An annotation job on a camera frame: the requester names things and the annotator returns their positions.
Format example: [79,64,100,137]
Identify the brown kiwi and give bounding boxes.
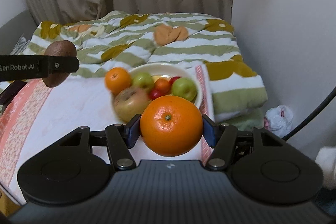
[43,40,77,88]

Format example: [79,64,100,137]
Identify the yellow red apple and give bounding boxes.
[113,86,151,122]

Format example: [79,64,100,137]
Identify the large orange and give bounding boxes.
[140,96,203,157]
[104,67,131,95]

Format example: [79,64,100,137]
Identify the small red cherry tomato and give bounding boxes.
[149,89,165,101]

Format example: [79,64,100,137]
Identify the small green apple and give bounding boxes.
[132,72,154,93]

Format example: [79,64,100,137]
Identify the large green apple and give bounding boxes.
[171,77,198,102]

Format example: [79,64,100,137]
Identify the small mandarin front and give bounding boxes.
[154,78,171,94]

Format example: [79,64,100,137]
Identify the grey sofa headboard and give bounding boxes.
[0,10,38,55]

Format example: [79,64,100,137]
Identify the pink floral tablecloth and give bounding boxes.
[0,65,216,205]

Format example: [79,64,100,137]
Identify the white plastic bag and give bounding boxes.
[264,105,293,138]

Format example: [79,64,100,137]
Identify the green striped floral blanket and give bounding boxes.
[23,11,268,122]

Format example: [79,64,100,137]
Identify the cream oval cartoon dish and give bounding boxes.
[111,63,203,110]

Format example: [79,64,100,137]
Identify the black cable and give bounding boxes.
[282,87,336,141]

